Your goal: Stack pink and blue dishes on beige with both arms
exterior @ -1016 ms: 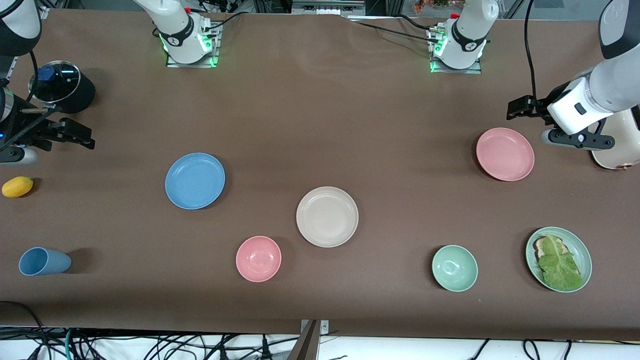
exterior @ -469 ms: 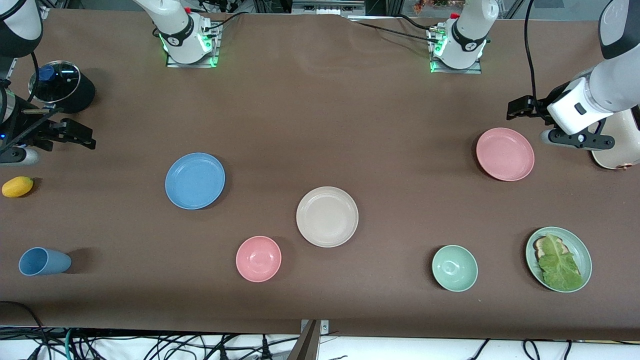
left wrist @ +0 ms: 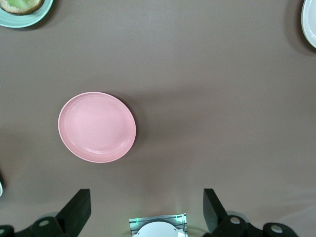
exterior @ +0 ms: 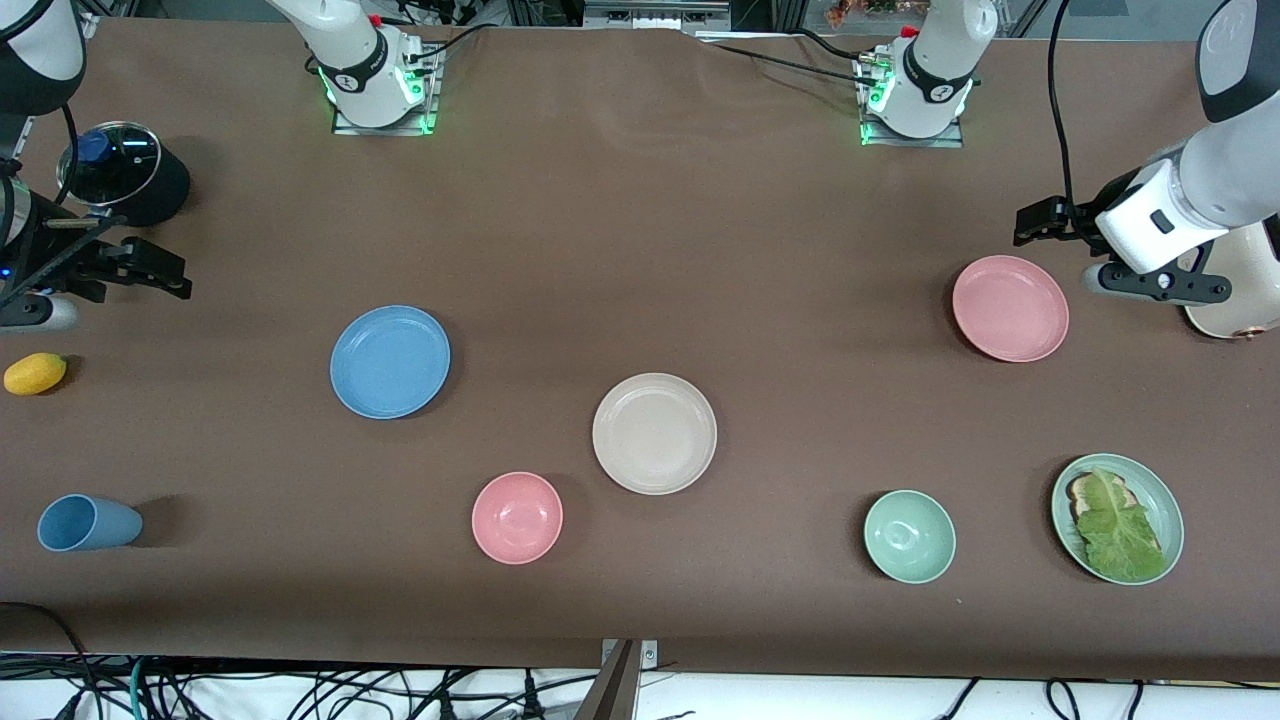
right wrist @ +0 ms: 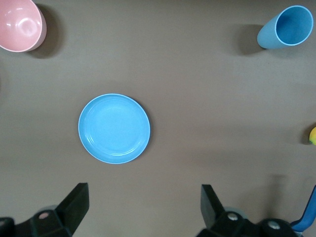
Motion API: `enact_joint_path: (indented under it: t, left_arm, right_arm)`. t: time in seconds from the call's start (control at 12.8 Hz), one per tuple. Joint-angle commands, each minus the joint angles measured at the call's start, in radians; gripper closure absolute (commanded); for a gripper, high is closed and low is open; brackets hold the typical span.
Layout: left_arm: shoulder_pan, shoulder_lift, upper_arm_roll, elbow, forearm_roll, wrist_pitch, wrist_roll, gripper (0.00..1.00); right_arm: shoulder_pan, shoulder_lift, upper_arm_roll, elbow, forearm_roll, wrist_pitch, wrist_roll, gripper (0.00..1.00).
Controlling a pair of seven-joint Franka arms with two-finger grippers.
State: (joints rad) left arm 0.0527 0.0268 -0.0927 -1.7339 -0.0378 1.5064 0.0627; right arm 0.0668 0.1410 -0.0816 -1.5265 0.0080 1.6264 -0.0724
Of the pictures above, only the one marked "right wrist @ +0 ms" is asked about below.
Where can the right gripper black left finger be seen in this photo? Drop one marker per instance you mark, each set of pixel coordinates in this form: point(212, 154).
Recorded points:
point(71, 209)

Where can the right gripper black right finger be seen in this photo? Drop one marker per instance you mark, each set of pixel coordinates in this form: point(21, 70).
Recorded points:
point(212, 212)

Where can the blue plate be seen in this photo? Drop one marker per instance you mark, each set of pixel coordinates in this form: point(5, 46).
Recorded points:
point(114, 128)

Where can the blue pot with lid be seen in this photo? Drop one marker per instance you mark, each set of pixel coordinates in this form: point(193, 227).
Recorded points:
point(300, 225)

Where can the yellow lemon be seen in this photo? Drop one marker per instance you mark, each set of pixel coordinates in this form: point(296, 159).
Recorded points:
point(313, 135)

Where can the brown table cover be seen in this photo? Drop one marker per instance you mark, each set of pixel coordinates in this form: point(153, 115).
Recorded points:
point(172, 74)

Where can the blue cup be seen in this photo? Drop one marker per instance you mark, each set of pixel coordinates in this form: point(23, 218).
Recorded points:
point(269, 34)

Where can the pink bowl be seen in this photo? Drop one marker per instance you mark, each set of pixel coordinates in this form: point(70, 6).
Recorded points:
point(19, 27)

